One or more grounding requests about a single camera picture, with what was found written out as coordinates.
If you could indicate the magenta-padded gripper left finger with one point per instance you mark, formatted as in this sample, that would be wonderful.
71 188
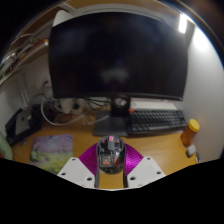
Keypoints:
71 171

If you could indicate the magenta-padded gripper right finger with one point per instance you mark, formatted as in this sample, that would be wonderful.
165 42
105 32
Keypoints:
148 170

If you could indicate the transparent grey computer mouse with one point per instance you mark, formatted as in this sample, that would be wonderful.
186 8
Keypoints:
110 156

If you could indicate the flower landscape print mouse pad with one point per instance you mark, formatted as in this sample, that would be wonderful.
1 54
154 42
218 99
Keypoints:
51 150

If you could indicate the dark grey mechanical keyboard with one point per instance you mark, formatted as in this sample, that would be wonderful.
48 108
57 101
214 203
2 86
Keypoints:
156 120

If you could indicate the amber jar with yellow lid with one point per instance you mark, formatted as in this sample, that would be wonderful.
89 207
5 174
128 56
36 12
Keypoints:
189 133

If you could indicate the black dock box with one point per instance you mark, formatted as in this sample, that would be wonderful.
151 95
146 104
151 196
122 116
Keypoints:
36 116

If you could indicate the white power strip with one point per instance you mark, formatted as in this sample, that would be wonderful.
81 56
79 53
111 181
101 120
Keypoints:
68 106

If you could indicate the pale green plush toy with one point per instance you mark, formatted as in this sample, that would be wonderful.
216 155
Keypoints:
5 148

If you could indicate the silver mini computer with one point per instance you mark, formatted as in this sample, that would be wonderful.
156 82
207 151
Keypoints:
22 120

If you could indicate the black curved computer monitor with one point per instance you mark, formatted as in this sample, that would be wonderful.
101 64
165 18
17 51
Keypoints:
116 56

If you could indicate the pens by the wall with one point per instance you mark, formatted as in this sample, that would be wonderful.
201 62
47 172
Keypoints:
197 157

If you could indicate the wooden wall shelf unit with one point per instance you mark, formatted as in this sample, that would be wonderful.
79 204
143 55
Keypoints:
23 55

